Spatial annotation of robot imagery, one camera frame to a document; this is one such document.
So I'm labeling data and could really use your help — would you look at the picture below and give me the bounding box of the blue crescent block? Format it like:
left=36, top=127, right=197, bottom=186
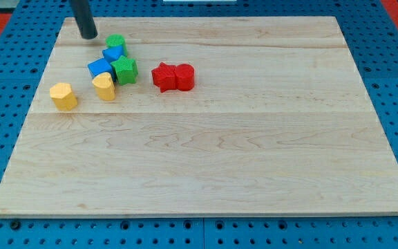
left=102, top=46, right=126, bottom=63

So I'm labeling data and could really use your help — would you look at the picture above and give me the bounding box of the red star block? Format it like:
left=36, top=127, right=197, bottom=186
left=151, top=62, right=177, bottom=93

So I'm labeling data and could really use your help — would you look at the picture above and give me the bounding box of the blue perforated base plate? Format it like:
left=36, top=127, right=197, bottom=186
left=0, top=0, right=398, bottom=248

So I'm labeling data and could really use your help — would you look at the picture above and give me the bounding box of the blue cube block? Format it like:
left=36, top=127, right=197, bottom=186
left=87, top=58, right=116, bottom=81

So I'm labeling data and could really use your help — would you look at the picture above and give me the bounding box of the red cylinder block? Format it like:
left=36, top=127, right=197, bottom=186
left=174, top=64, right=195, bottom=91

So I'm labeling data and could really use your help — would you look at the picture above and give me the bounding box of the yellow hexagon block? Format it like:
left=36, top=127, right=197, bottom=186
left=49, top=82, right=78, bottom=111

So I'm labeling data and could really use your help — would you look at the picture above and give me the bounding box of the yellow heart block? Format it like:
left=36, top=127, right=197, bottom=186
left=92, top=72, right=115, bottom=101

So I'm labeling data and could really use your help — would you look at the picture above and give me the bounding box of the green cylinder block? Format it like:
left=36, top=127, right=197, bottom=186
left=105, top=34, right=128, bottom=56

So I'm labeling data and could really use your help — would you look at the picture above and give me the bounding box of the green star block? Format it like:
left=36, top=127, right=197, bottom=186
left=111, top=55, right=138, bottom=85

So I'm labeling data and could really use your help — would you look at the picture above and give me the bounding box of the wooden board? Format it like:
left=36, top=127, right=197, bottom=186
left=0, top=16, right=398, bottom=219

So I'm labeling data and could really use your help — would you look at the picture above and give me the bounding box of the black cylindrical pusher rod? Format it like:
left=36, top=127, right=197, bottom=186
left=69, top=0, right=97, bottom=39

